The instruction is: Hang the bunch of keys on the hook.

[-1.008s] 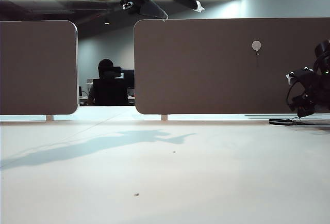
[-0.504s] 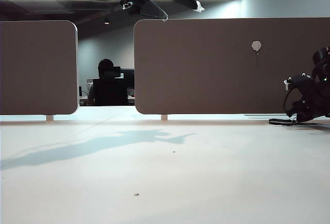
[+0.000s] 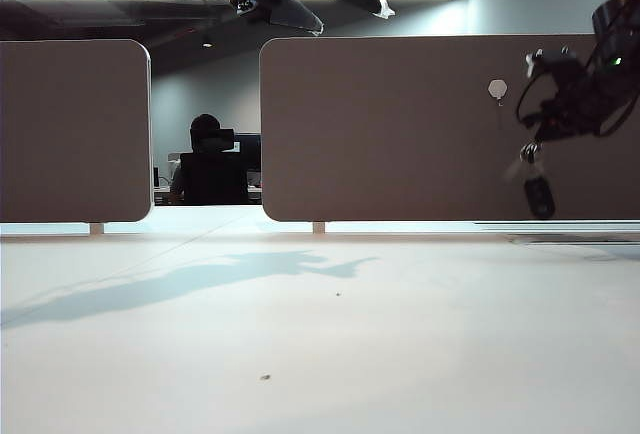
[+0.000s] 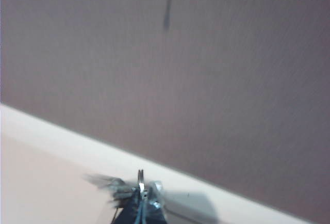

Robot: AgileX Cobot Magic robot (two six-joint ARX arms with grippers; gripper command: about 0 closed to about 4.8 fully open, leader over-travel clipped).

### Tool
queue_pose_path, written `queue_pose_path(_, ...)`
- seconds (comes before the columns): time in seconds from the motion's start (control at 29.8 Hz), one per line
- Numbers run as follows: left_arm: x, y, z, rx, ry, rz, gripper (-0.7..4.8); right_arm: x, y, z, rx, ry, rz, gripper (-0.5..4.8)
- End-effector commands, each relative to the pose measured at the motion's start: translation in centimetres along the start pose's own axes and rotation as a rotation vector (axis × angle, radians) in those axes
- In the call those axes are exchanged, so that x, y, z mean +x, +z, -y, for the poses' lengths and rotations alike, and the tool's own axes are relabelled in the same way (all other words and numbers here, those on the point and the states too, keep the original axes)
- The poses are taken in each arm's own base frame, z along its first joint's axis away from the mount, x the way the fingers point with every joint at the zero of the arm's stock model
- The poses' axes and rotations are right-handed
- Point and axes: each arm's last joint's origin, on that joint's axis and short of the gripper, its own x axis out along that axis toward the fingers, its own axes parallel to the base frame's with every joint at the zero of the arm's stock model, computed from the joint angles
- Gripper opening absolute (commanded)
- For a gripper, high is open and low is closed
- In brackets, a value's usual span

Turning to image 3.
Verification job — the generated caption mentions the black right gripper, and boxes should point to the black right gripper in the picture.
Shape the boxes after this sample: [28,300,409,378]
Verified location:
[530,60,610,148]

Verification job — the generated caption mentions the white adhesive wall hook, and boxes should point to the white adhesive wall hook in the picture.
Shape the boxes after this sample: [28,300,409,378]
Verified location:
[487,78,510,106]

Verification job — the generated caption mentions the grey right desk divider panel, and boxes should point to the grey right desk divider panel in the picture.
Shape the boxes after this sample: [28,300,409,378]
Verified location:
[259,33,640,224]

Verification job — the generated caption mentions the grey desk divider panel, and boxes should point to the grey desk divider panel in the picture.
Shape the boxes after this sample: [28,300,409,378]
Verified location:
[259,33,640,224]
[0,38,153,225]

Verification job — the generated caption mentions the black computer monitor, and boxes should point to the black computer monitor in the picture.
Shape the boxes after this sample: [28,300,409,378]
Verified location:
[230,133,263,174]

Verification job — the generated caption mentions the black right gripper cable loop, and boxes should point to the black right gripper cable loop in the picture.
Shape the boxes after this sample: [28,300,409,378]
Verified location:
[516,72,543,129]

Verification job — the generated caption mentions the bunch of keys with black fob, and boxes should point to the bunch of keys with black fob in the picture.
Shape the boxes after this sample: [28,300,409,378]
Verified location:
[503,139,558,221]

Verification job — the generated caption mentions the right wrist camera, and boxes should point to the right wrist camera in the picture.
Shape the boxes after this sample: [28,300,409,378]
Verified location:
[524,45,580,78]

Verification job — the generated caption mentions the grey left desk divider panel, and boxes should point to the grey left desk divider panel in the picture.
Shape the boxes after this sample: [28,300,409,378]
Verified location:
[0,38,153,225]

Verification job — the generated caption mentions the seated person in background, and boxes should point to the seated person in background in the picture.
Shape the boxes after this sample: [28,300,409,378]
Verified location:
[168,113,236,206]

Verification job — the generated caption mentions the black office chair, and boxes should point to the black office chair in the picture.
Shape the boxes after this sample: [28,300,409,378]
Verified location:
[179,128,251,207]

